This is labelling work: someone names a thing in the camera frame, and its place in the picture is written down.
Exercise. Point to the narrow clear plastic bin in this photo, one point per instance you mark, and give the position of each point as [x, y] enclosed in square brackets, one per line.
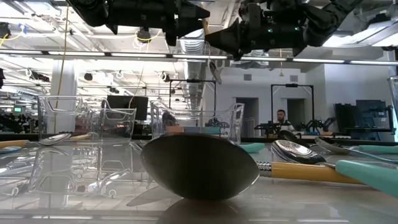
[62, 124]

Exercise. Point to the black table frame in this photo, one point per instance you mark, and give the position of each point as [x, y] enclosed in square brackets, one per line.
[258, 140]

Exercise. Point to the dark blue workstation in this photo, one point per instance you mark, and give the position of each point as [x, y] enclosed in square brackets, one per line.
[367, 118]

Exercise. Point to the overhead light bar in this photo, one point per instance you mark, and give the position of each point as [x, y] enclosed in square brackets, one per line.
[140, 56]

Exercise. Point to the black rig frame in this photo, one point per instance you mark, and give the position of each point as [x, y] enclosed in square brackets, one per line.
[292, 85]
[192, 81]

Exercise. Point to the person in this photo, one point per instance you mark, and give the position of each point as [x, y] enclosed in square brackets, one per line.
[283, 117]

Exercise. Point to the green exit sign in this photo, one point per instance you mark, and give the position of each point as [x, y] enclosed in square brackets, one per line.
[17, 109]

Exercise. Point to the black monitor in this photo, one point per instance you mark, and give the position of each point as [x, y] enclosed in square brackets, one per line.
[124, 105]

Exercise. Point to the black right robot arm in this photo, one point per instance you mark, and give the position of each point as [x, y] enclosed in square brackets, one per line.
[335, 12]

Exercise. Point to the wide clear plastic bin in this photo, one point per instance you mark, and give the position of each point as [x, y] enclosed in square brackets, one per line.
[217, 121]

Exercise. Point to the silver ribbed ventilation duct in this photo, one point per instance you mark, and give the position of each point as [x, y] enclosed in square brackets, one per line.
[194, 49]

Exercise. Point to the black ceiling dome device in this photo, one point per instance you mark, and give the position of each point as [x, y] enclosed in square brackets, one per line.
[144, 36]

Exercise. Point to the background black robot arm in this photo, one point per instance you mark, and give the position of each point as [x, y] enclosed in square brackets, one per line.
[314, 125]
[12, 123]
[264, 126]

